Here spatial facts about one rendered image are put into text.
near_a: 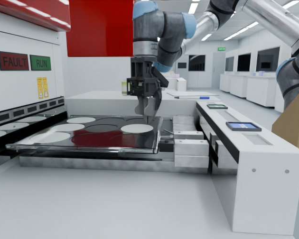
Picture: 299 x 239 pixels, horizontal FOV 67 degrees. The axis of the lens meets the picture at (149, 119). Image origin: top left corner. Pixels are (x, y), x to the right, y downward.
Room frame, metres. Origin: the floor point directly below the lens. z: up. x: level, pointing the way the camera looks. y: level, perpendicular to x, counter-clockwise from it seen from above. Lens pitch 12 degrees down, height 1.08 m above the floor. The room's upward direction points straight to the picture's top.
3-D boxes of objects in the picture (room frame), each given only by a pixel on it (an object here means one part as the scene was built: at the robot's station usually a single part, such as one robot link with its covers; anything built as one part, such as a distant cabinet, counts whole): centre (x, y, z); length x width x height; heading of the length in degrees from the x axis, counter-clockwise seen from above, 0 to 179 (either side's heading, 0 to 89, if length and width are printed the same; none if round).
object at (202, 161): (0.68, -0.11, 0.87); 0.36 x 0.08 x 0.03; 175
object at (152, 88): (0.71, 0.02, 1.06); 0.09 x 0.08 x 0.12; 144
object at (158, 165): (0.56, 0.10, 0.84); 0.50 x 0.02 x 0.03; 85
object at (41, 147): (0.50, 0.16, 0.90); 0.37 x 0.01 x 0.01; 85
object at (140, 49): (0.71, 0.01, 1.14); 0.08 x 0.08 x 0.05
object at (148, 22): (0.72, 0.01, 1.21); 0.09 x 0.08 x 0.11; 107
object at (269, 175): (0.58, -0.21, 0.89); 0.55 x 0.09 x 0.14; 175
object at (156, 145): (0.67, -0.03, 0.90); 0.38 x 0.01 x 0.01; 175
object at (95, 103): (1.06, 0.02, 0.89); 0.62 x 0.35 x 0.14; 85
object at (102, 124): (0.68, 0.15, 0.90); 0.34 x 0.34 x 0.01; 85
